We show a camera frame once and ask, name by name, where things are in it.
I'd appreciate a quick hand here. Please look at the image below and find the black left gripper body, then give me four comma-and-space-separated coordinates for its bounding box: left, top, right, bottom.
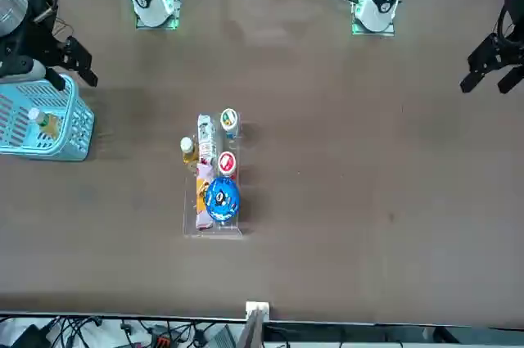
497, 0, 524, 67

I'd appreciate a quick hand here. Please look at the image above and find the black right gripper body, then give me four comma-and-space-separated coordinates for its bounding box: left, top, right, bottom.
0, 22, 70, 75

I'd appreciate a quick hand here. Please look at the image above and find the amber juice bottle white cap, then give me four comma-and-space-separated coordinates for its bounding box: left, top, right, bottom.
179, 137, 201, 168
27, 107, 62, 138

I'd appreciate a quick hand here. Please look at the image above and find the light blue plastic basket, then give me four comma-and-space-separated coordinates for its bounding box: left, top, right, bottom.
0, 75, 96, 162

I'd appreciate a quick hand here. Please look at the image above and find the clear acrylic stepped shelf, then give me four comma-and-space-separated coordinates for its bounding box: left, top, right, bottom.
182, 110, 246, 239

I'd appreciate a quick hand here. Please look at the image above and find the green lidded white cup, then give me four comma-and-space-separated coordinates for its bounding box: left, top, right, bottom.
219, 107, 240, 140

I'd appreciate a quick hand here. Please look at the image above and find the red lidded white cup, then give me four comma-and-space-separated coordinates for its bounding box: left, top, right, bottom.
218, 151, 238, 179

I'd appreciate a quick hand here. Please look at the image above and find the pink snack packet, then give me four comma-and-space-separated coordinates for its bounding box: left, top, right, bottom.
194, 161, 215, 230

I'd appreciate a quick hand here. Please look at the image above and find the blue instant noodle cup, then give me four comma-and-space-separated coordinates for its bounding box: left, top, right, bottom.
204, 176, 242, 224

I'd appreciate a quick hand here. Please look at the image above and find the black power adapter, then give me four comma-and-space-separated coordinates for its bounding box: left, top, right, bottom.
7, 323, 51, 348

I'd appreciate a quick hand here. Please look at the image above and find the red and black plug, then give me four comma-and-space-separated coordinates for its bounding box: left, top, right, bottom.
149, 325, 173, 347

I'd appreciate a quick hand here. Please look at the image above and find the white post bracket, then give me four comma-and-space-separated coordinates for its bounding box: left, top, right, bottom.
245, 301, 270, 320

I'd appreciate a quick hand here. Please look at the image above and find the aluminium profile post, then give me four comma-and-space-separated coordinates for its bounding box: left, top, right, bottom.
237, 309, 265, 348

